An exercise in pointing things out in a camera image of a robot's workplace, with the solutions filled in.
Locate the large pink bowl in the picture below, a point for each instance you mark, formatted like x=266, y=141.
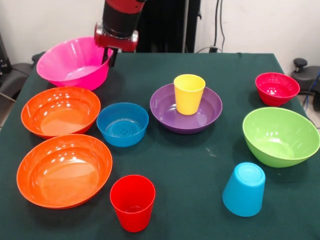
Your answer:
x=72, y=60

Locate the red cup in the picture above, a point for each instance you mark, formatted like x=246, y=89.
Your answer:
x=132, y=202

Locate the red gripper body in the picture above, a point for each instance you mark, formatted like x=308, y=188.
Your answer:
x=117, y=43

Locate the dark green tablecloth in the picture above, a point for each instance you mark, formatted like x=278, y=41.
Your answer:
x=195, y=200

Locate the yellow cup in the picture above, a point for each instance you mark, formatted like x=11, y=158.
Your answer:
x=188, y=100

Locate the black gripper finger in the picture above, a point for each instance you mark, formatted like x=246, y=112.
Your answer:
x=105, y=56
x=113, y=60

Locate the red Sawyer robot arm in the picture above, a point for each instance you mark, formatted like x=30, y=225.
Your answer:
x=120, y=17

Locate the small crimson bowl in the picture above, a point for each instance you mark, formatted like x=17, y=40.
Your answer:
x=277, y=90

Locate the orange bowl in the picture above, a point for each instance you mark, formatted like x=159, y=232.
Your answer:
x=60, y=112
x=64, y=170

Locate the black caster leg with knob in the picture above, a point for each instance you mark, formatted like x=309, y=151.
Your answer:
x=15, y=75
x=306, y=75

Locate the light blue cup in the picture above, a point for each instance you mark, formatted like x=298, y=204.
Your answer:
x=243, y=190

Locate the blue bowl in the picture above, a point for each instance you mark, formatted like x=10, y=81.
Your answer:
x=122, y=124

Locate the purple bowl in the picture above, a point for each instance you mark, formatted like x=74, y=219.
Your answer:
x=162, y=115

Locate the green bowl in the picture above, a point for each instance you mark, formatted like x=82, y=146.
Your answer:
x=280, y=137

